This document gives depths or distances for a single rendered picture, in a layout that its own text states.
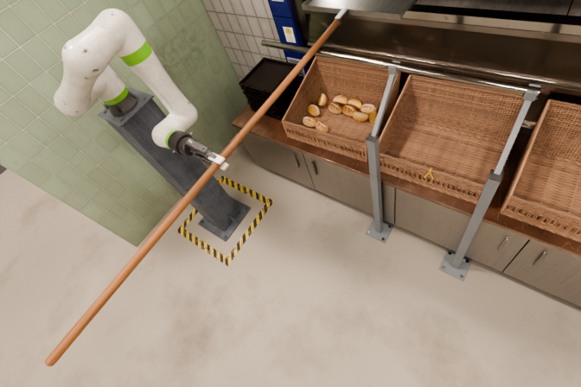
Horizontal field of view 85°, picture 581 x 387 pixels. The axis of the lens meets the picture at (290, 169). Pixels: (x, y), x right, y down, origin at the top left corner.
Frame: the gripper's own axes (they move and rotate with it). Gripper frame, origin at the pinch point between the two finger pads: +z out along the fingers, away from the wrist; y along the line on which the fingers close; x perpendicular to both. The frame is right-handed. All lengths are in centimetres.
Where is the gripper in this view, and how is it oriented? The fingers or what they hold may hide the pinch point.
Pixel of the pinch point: (218, 161)
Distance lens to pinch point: 124.6
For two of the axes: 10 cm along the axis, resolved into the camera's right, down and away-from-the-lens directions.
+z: 7.9, 3.5, -5.0
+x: -5.6, 7.4, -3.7
